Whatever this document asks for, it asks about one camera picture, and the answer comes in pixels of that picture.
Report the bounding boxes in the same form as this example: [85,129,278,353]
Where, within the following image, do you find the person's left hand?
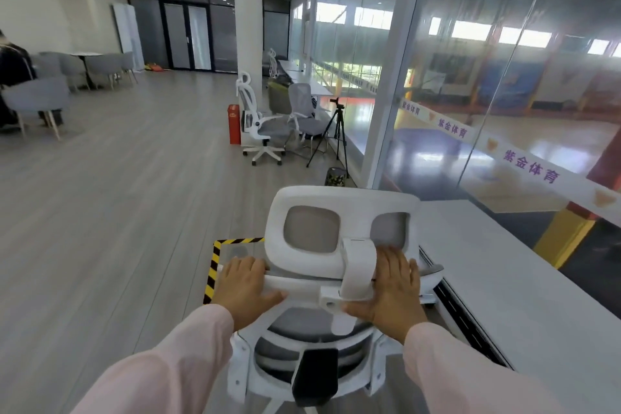
[212,256,288,332]

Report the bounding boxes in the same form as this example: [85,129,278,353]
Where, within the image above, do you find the person's right hand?
[343,246,428,344]

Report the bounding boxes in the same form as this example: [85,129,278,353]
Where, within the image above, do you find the white office chair grey mesh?
[225,186,444,414]

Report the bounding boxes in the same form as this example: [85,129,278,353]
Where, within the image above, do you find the person's right forearm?
[402,322,569,414]

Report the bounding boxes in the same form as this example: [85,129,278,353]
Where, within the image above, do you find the person's left forearm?
[72,303,237,414]

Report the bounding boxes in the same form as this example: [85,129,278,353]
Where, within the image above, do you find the yellow black hazard tape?
[203,237,266,305]

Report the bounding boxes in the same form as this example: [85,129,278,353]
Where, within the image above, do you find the long white desk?
[416,199,621,414]
[278,60,335,100]

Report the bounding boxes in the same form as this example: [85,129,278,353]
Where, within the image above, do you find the red fire extinguisher box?
[227,104,242,146]

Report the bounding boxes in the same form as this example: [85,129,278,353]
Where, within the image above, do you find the green chair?
[267,81,292,115]

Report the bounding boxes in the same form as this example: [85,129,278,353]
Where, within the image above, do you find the white printed banner strip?
[310,59,621,228]

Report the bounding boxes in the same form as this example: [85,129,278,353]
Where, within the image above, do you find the red and yellow pillar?
[533,126,621,270]

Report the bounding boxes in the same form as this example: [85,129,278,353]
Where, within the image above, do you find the grey shell chair wooden legs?
[121,51,139,85]
[31,52,64,81]
[1,76,71,141]
[86,53,125,90]
[58,52,89,93]

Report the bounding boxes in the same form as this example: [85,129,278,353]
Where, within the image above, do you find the black framed glass double door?
[160,1,214,72]

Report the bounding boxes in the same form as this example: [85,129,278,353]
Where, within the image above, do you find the white leaning board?
[112,3,146,73]

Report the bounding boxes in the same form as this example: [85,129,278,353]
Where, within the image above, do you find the round white table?
[70,52,104,90]

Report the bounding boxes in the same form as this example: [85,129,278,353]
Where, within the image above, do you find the black hanging garment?
[0,29,38,129]

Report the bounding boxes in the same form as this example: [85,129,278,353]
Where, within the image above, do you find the black tripod with camera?
[306,97,350,168]

